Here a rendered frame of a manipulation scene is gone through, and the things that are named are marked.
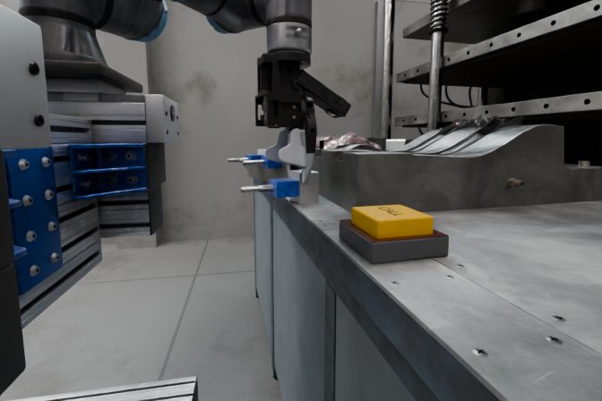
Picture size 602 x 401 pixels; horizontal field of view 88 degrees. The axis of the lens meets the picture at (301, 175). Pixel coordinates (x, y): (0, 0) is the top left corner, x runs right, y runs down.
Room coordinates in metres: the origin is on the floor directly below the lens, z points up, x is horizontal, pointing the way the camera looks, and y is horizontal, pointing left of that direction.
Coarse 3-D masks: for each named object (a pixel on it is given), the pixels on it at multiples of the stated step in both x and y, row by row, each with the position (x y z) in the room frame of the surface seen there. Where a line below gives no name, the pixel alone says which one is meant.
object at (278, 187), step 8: (296, 176) 0.54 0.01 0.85; (312, 176) 0.53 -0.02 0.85; (272, 184) 0.53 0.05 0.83; (280, 184) 0.51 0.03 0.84; (288, 184) 0.52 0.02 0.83; (296, 184) 0.52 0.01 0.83; (312, 184) 0.53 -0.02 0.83; (272, 192) 0.53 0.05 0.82; (280, 192) 0.51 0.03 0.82; (288, 192) 0.52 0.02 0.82; (296, 192) 0.52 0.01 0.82; (304, 192) 0.53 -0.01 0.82; (312, 192) 0.53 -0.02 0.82; (296, 200) 0.54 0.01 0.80; (304, 200) 0.53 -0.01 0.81; (312, 200) 0.53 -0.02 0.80
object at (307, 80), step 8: (304, 72) 0.53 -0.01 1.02; (296, 80) 0.53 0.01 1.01; (304, 80) 0.53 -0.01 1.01; (312, 80) 0.53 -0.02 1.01; (304, 88) 0.53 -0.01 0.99; (312, 88) 0.54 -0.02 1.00; (320, 88) 0.54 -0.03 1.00; (328, 88) 0.55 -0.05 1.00; (312, 96) 0.55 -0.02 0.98; (320, 96) 0.54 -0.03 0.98; (328, 96) 0.54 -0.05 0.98; (336, 96) 0.55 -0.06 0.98; (320, 104) 0.57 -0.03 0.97; (328, 104) 0.55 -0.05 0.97; (336, 104) 0.55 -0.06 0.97; (344, 104) 0.56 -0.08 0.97; (328, 112) 0.57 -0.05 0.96; (336, 112) 0.56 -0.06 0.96; (344, 112) 0.56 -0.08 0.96
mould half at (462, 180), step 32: (512, 128) 0.55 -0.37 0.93; (544, 128) 0.52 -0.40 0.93; (320, 160) 0.61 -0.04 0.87; (352, 160) 0.46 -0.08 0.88; (384, 160) 0.45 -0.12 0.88; (416, 160) 0.46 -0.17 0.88; (448, 160) 0.48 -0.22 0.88; (480, 160) 0.49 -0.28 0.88; (512, 160) 0.51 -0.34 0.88; (544, 160) 0.52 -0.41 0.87; (320, 192) 0.61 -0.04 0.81; (352, 192) 0.46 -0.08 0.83; (384, 192) 0.45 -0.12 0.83; (416, 192) 0.46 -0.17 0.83; (448, 192) 0.48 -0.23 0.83; (480, 192) 0.49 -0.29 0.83; (512, 192) 0.51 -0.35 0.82; (544, 192) 0.52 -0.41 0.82; (576, 192) 0.54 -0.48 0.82
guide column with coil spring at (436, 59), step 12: (444, 0) 1.48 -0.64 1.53; (444, 12) 1.48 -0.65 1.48; (432, 24) 1.50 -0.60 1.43; (444, 24) 1.48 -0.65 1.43; (432, 36) 1.50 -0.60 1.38; (432, 48) 1.49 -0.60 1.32; (432, 60) 1.49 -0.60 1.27; (432, 72) 1.49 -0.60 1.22; (432, 84) 1.48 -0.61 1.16; (432, 96) 1.48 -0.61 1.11; (432, 108) 1.48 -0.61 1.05; (432, 120) 1.48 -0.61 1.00
